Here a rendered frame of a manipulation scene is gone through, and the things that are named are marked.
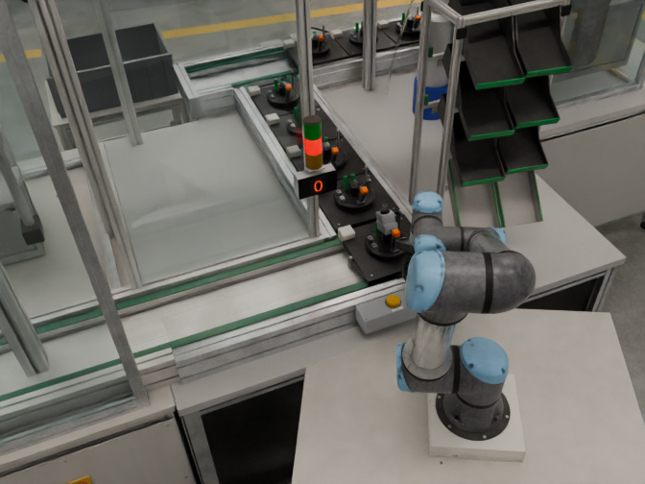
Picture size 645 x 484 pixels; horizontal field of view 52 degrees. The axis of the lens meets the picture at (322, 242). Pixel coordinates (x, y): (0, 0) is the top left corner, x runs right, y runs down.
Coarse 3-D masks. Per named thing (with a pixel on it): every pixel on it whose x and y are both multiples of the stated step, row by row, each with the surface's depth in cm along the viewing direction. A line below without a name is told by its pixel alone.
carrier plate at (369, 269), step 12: (396, 216) 219; (360, 228) 215; (372, 228) 215; (408, 228) 214; (348, 240) 211; (360, 240) 211; (348, 252) 208; (360, 252) 207; (360, 264) 203; (372, 264) 202; (384, 264) 202; (396, 264) 202; (372, 276) 199; (384, 276) 199
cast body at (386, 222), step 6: (384, 210) 200; (390, 210) 202; (378, 216) 202; (384, 216) 200; (390, 216) 200; (378, 222) 204; (384, 222) 200; (390, 222) 201; (378, 228) 205; (384, 228) 200; (390, 228) 200; (396, 228) 201
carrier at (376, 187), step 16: (352, 176) 224; (368, 176) 235; (336, 192) 224; (352, 192) 222; (368, 192) 225; (384, 192) 228; (336, 208) 223; (352, 208) 220; (368, 208) 222; (336, 224) 217; (352, 224) 216
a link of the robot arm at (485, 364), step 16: (464, 352) 155; (480, 352) 155; (496, 352) 156; (464, 368) 154; (480, 368) 152; (496, 368) 153; (464, 384) 155; (480, 384) 154; (496, 384) 155; (480, 400) 158
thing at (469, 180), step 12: (444, 96) 199; (444, 108) 198; (456, 120) 203; (456, 132) 201; (456, 144) 200; (468, 144) 200; (480, 144) 200; (492, 144) 198; (456, 156) 195; (468, 156) 198; (480, 156) 199; (492, 156) 199; (456, 168) 196; (468, 168) 197; (480, 168) 197; (492, 168) 197; (468, 180) 195; (480, 180) 193; (492, 180) 194
